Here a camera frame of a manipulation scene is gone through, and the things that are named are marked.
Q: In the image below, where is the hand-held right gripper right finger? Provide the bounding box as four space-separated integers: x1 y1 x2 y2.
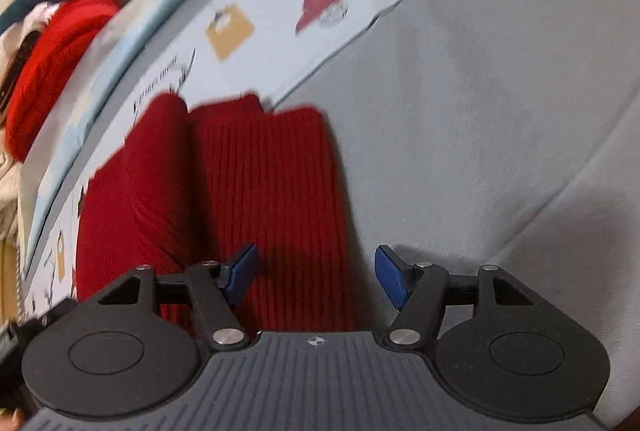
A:
374 245 537 352

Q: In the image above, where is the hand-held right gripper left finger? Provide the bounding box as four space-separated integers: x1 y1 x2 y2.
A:
97 242 261 353

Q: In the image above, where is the red knit sweater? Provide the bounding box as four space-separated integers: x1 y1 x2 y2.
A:
75 92 373 337

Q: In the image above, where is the grey blanket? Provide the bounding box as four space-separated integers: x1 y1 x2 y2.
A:
270 0 640 428

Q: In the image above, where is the white printed bed sheet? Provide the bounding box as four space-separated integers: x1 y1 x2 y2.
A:
20 0 546 327

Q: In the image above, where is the red knit cloth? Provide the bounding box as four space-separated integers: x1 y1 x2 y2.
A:
5 0 124 162

